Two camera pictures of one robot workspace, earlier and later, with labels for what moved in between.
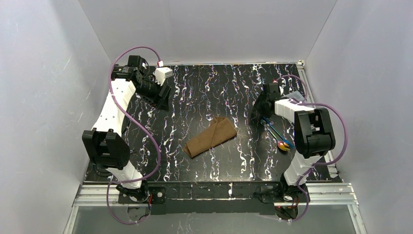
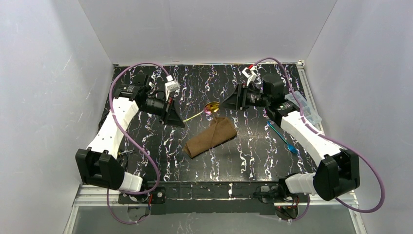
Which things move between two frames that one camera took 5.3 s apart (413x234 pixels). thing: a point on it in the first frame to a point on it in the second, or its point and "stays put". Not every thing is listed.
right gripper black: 260,105 to 240,98
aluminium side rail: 309,100 stays put
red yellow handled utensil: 281,145 to 209,107
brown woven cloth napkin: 221,129 stays put
